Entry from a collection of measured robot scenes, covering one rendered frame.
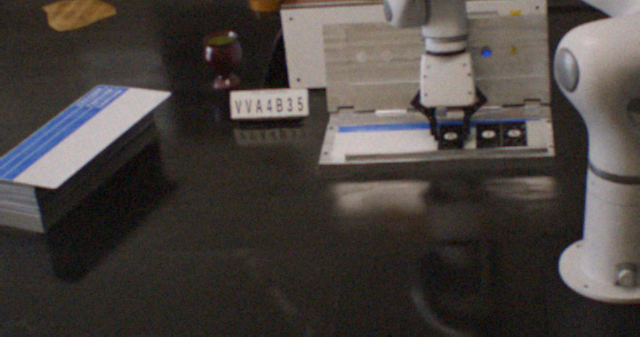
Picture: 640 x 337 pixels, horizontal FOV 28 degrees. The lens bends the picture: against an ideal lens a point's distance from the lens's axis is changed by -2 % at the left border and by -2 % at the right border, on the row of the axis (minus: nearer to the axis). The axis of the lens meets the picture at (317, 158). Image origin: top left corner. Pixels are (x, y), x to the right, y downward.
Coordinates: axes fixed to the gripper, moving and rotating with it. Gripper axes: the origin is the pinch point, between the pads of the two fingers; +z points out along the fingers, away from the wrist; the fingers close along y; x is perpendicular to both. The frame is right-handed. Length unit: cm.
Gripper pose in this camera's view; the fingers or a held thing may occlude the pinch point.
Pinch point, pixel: (450, 129)
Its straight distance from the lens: 249.1
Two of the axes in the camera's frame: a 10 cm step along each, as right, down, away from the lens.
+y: 9.9, -0.4, -1.5
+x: 1.3, -2.9, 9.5
